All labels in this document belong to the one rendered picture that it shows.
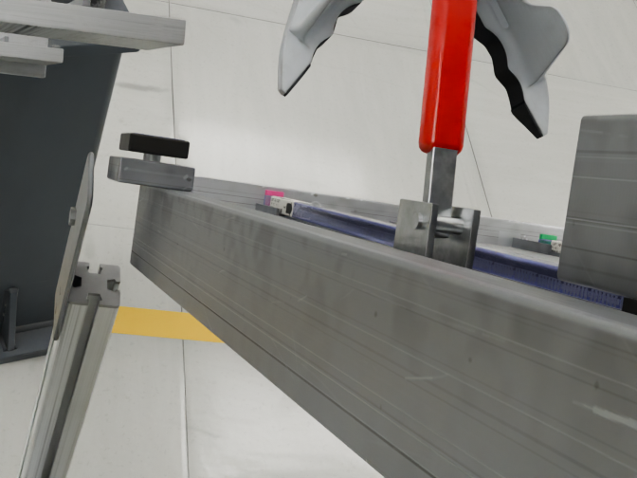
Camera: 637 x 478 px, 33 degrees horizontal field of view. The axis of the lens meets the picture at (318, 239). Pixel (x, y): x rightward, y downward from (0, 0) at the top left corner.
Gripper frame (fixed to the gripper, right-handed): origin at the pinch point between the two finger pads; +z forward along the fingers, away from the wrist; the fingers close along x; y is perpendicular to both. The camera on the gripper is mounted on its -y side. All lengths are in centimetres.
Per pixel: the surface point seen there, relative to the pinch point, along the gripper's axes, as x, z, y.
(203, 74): 17, -49, -139
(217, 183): -4.5, -1.6, -25.8
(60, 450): -11, 19, -50
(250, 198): -1.8, -0.8, -26.1
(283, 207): -0.8, 0.8, -20.5
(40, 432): -14, 18, -48
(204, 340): 14, 3, -108
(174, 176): -9.4, 0.5, -17.1
